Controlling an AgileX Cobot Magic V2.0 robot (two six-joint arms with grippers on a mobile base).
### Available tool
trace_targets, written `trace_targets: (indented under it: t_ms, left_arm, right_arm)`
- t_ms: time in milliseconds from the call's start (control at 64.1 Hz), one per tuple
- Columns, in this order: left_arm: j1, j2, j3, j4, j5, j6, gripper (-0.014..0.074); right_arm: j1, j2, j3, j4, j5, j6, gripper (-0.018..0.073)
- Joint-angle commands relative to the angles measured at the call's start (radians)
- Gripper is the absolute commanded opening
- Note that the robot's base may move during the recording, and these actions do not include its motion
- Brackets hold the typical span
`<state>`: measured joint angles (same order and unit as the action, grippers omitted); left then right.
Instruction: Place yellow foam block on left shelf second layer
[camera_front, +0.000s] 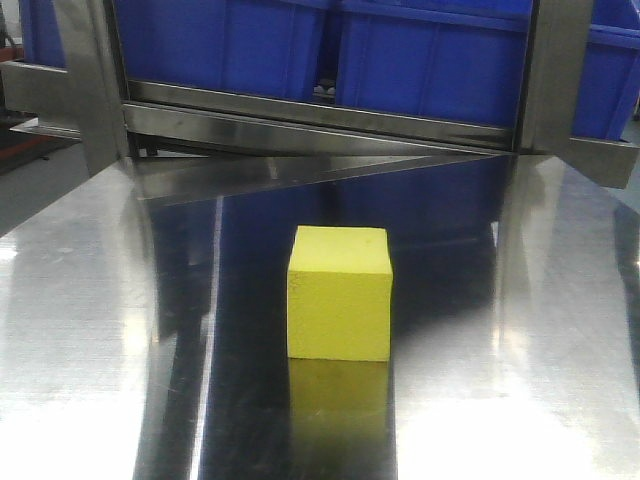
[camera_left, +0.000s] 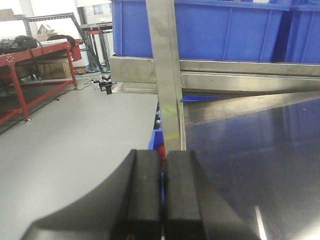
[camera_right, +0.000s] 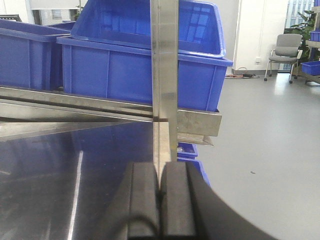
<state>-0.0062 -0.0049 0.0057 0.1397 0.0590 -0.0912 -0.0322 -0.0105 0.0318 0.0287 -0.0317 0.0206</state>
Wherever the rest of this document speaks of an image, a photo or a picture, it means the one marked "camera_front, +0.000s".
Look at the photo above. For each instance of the stainless steel shelf frame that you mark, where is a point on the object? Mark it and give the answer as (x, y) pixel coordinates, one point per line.
(117, 118)

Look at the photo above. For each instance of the blue plastic bin right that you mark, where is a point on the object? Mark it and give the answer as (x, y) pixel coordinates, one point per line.
(610, 79)

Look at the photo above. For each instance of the blue plastic bin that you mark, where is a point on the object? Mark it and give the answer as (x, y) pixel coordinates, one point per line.
(450, 60)
(610, 79)
(266, 48)

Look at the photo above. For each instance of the blue plastic bin left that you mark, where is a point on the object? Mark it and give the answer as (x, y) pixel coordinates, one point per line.
(266, 48)

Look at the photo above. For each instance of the blue bin far left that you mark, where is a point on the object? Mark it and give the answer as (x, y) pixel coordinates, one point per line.
(40, 33)

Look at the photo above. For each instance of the yellow foam block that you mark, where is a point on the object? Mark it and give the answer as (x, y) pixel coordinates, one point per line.
(339, 288)

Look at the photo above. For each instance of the blue plastic bin middle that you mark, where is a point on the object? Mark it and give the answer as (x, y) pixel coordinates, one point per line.
(450, 60)

